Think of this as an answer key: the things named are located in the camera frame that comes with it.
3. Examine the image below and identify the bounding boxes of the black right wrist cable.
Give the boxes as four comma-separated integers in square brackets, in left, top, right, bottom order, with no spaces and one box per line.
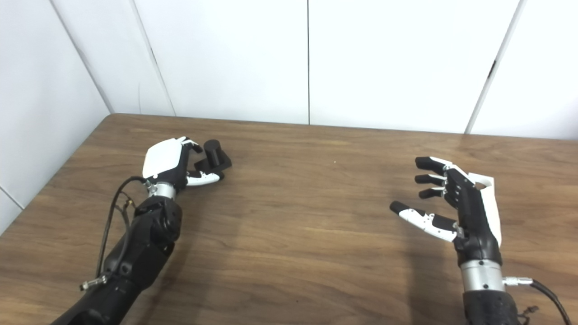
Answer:
[503,276,572,325]

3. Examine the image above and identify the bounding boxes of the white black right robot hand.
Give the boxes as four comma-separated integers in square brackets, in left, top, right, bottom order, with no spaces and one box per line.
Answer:
[390,156,503,267]

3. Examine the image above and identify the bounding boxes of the thin right wrist wires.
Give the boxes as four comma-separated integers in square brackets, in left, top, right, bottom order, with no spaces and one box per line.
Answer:
[517,306,541,325]

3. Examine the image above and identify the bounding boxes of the black peg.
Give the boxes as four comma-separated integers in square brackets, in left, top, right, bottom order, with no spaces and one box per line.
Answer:
[195,139,233,173]

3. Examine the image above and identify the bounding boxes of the thin left wrist wires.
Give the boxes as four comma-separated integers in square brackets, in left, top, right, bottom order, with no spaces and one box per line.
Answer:
[115,191,136,227]

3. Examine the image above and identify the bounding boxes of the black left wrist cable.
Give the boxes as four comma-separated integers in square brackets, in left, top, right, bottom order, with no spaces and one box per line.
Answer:
[80,176,150,291]

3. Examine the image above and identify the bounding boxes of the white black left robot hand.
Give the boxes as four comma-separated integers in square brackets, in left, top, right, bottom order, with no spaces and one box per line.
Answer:
[142,137,225,190]

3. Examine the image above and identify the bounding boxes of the thin wrist wires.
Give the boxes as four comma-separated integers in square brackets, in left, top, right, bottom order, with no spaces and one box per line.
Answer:
[115,191,136,227]
[517,306,541,325]

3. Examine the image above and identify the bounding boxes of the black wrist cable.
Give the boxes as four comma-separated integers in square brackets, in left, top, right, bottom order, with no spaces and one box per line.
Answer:
[80,176,150,291]
[503,276,572,325]

